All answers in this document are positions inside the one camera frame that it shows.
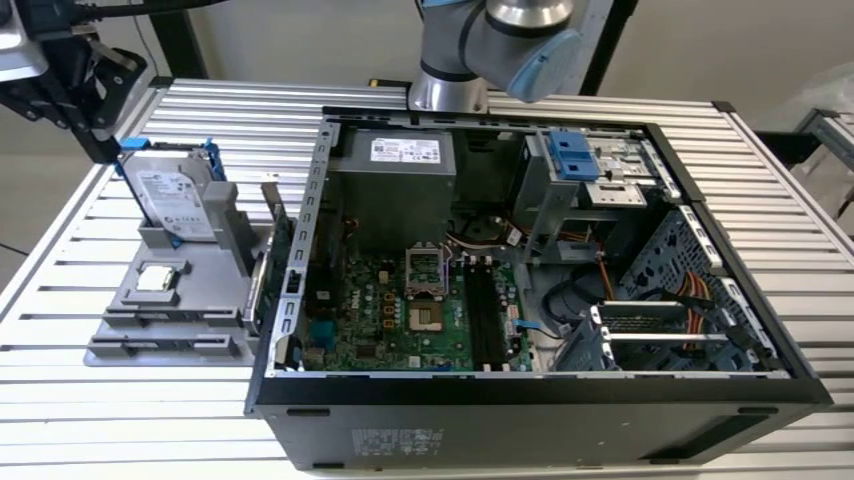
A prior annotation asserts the silver CPU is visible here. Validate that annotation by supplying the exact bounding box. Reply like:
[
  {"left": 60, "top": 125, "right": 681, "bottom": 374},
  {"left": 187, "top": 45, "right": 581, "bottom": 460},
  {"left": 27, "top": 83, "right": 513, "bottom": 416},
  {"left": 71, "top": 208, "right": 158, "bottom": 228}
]
[{"left": 136, "top": 264, "right": 182, "bottom": 291}]

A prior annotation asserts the grey power supply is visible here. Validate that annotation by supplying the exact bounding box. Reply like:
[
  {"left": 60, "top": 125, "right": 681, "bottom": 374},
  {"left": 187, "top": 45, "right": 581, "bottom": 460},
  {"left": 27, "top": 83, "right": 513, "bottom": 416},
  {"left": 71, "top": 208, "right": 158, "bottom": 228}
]
[{"left": 326, "top": 127, "right": 459, "bottom": 251}]

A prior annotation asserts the metal disk bay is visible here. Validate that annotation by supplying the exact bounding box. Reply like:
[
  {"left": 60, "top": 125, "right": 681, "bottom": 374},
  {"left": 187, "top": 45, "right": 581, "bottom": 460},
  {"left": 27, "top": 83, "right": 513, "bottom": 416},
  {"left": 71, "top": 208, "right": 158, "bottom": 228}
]
[{"left": 553, "top": 298, "right": 736, "bottom": 374}]

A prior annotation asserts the metal socket cover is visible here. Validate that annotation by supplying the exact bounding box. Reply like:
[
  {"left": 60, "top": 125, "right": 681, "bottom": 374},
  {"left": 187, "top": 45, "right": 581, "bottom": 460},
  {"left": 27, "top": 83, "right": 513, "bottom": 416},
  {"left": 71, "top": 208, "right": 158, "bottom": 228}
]
[{"left": 405, "top": 242, "right": 447, "bottom": 300}]

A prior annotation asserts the black round fan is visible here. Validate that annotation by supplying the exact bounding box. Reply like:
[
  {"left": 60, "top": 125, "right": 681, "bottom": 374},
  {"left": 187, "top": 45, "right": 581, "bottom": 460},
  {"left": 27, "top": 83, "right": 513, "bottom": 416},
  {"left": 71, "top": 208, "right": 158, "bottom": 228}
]
[{"left": 457, "top": 212, "right": 513, "bottom": 246}]

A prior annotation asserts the green motherboard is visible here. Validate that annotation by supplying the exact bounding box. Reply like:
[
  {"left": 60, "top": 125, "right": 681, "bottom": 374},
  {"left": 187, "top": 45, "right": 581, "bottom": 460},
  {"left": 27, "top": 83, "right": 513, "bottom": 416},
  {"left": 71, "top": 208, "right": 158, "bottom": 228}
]
[{"left": 303, "top": 249, "right": 535, "bottom": 374}]

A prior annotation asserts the hard disk in blue carrier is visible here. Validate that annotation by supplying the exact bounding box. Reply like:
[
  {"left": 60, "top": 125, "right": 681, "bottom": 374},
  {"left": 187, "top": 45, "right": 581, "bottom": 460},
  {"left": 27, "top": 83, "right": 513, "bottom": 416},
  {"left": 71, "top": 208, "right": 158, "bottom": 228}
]
[{"left": 103, "top": 132, "right": 228, "bottom": 249}]

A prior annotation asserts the grey parts rack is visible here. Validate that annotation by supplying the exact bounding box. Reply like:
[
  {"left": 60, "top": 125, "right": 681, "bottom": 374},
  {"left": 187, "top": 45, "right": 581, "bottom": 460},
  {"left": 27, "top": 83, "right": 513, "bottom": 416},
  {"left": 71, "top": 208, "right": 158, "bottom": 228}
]
[{"left": 83, "top": 182, "right": 279, "bottom": 369}]

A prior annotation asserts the black camera cable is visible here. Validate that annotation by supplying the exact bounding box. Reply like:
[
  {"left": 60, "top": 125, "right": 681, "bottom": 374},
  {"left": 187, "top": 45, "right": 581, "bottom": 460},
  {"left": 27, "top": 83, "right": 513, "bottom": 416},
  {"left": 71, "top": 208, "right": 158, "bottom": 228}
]
[{"left": 63, "top": 0, "right": 226, "bottom": 37}]

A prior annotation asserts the green graphics card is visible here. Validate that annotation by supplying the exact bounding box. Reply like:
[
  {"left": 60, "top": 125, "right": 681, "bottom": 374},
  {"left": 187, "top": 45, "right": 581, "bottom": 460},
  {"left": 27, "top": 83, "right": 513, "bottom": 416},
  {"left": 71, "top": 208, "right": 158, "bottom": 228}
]
[{"left": 243, "top": 172, "right": 299, "bottom": 336}]

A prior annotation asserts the black frame post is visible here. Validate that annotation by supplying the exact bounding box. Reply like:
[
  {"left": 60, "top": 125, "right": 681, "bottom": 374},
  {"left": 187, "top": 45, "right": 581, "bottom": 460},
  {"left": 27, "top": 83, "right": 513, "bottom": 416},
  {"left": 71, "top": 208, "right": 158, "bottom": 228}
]
[
  {"left": 578, "top": 0, "right": 641, "bottom": 96},
  {"left": 146, "top": 0, "right": 208, "bottom": 81}
]

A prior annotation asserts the grey metal shelf frame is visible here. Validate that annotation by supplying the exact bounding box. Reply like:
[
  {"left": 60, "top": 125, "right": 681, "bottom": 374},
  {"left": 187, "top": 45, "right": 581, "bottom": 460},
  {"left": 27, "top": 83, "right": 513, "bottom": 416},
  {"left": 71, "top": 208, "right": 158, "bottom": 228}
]
[{"left": 790, "top": 107, "right": 854, "bottom": 201}]

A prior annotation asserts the silver camera with black plug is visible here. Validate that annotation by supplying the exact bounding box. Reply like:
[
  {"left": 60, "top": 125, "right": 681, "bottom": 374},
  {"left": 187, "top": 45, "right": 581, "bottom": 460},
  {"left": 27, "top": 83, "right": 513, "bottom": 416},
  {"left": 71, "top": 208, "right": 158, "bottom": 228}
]
[{"left": 0, "top": 0, "right": 50, "bottom": 82}]

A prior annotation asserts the thin orange wire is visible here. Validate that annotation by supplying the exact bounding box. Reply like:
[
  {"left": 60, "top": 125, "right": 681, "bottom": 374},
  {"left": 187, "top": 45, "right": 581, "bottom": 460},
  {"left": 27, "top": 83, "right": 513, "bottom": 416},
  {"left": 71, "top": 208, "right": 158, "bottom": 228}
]
[{"left": 595, "top": 252, "right": 617, "bottom": 302}]

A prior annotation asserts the thin locking lever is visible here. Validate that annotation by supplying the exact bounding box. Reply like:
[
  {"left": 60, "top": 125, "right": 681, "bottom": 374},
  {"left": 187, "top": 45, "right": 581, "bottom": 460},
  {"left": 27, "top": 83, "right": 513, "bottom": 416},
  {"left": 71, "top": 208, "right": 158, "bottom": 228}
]
[{"left": 439, "top": 248, "right": 458, "bottom": 297}]

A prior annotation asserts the orange yellow wire bundle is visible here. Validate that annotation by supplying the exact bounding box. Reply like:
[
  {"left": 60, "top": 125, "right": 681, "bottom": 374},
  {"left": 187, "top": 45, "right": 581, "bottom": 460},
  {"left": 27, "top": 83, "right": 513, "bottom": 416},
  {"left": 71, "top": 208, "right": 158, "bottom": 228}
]
[{"left": 670, "top": 272, "right": 717, "bottom": 351}]

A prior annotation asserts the CPU socket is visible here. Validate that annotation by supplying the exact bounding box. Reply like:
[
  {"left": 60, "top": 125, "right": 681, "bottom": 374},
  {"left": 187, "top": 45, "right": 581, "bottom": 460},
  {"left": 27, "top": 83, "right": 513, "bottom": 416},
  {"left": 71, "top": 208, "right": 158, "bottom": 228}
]
[{"left": 407, "top": 298, "right": 447, "bottom": 335}]

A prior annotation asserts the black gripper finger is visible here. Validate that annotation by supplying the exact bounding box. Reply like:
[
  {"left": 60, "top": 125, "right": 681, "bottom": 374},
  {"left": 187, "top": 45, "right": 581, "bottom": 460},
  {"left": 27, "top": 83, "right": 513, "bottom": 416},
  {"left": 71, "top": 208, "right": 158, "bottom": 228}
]
[
  {"left": 0, "top": 79, "right": 122, "bottom": 164},
  {"left": 87, "top": 37, "right": 150, "bottom": 141}
]

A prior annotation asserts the black PC case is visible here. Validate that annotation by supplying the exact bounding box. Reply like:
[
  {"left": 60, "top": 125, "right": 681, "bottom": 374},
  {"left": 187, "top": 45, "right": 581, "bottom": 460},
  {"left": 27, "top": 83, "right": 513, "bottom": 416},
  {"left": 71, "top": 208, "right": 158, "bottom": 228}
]
[{"left": 243, "top": 104, "right": 836, "bottom": 471}]

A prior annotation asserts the black RAM slot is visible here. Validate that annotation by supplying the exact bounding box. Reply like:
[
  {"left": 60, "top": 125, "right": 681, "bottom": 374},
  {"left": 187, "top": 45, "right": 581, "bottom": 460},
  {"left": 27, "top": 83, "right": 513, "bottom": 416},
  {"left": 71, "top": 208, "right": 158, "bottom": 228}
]
[
  {"left": 463, "top": 254, "right": 497, "bottom": 372},
  {"left": 481, "top": 254, "right": 515, "bottom": 372}
]

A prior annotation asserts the blue drive latch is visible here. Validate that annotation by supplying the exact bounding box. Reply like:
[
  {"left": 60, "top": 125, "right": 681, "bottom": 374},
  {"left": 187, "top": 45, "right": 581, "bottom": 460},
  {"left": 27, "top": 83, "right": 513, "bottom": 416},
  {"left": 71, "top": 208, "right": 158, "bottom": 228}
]
[{"left": 547, "top": 128, "right": 599, "bottom": 182}]

